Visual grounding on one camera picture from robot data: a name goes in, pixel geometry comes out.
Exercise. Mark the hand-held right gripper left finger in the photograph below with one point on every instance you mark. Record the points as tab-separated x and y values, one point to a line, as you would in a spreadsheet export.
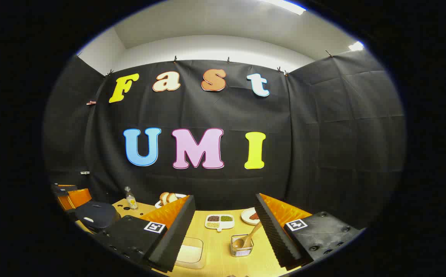
176	238

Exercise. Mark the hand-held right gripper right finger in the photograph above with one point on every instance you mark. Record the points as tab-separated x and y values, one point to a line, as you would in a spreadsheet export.
274	238

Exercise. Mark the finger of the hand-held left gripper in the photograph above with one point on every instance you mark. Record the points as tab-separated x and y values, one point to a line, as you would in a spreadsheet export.
64	202
79	197

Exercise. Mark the wooden spoon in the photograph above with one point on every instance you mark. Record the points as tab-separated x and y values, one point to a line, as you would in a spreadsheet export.
246	240

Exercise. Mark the clear plastic container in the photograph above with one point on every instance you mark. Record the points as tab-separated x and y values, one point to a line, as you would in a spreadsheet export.
188	265

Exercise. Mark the red meat piece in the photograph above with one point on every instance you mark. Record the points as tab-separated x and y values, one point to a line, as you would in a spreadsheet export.
254	216

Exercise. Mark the white round plate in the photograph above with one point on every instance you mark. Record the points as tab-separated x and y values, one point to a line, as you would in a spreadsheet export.
246	216

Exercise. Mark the pale beans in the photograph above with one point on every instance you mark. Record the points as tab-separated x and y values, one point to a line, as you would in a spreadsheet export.
212	225

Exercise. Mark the bread slice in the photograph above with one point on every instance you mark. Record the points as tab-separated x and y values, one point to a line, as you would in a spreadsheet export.
163	198
172	197

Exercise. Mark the dark beans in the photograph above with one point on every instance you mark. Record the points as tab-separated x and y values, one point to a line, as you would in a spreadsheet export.
213	218

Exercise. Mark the white toaster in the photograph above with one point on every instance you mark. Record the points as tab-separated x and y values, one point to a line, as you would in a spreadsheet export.
180	196

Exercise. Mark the white divided dish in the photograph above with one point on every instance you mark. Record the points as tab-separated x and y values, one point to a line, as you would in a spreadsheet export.
226	225

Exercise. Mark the small glass bottle yellow label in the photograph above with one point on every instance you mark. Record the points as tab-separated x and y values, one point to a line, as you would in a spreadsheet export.
131	201

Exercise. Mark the green beans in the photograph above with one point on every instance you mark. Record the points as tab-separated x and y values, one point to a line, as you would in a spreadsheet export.
226	218

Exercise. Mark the ceiling light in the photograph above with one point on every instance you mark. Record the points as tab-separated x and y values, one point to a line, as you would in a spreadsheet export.
284	5
355	46

